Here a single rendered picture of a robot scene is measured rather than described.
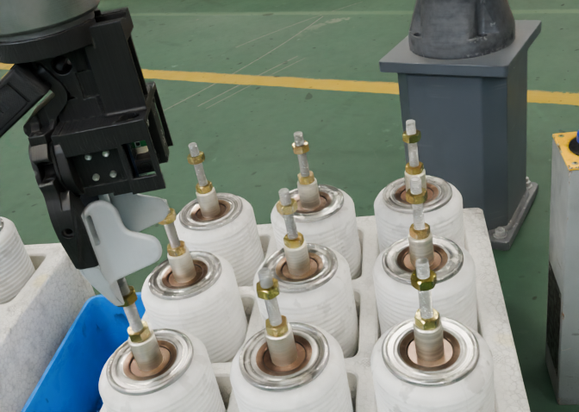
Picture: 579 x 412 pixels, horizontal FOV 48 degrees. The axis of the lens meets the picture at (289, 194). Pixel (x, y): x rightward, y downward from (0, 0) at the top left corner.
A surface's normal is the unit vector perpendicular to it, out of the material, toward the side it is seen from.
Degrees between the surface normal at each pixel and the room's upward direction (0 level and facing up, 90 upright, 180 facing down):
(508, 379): 0
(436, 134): 90
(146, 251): 85
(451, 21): 73
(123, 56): 90
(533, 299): 0
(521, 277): 0
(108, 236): 85
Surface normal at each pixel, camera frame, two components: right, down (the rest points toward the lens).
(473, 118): -0.51, 0.51
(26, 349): 0.97, -0.07
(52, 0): 0.55, 0.34
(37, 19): 0.34, 0.43
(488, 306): -0.17, -0.85
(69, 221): 0.06, 0.39
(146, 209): 0.16, 0.55
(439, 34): -0.57, 0.22
